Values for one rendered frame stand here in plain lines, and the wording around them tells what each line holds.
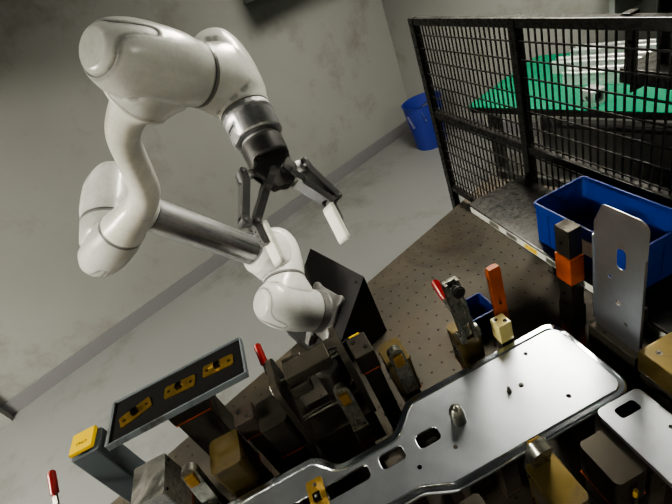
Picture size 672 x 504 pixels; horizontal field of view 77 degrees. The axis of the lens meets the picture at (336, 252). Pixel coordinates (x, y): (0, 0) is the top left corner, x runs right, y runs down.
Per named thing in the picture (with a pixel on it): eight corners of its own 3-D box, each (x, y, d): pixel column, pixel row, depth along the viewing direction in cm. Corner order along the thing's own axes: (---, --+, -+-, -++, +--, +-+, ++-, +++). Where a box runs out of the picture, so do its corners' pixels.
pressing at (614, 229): (638, 355, 87) (648, 225, 69) (593, 322, 97) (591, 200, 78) (641, 354, 87) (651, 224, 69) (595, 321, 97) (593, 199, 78)
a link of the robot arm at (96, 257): (89, 243, 91) (93, 196, 98) (62, 283, 101) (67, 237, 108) (149, 256, 100) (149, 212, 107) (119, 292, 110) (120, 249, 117)
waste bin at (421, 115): (462, 135, 422) (453, 86, 394) (436, 155, 408) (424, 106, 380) (430, 132, 455) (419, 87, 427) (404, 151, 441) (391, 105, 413)
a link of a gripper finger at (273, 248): (267, 219, 65) (262, 220, 64) (286, 259, 64) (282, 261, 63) (260, 227, 67) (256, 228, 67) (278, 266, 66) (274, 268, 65)
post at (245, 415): (302, 502, 119) (234, 427, 97) (298, 485, 124) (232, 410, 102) (317, 493, 120) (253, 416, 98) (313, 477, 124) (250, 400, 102)
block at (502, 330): (516, 414, 117) (498, 327, 97) (508, 405, 120) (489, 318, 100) (527, 408, 117) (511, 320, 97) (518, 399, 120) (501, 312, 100)
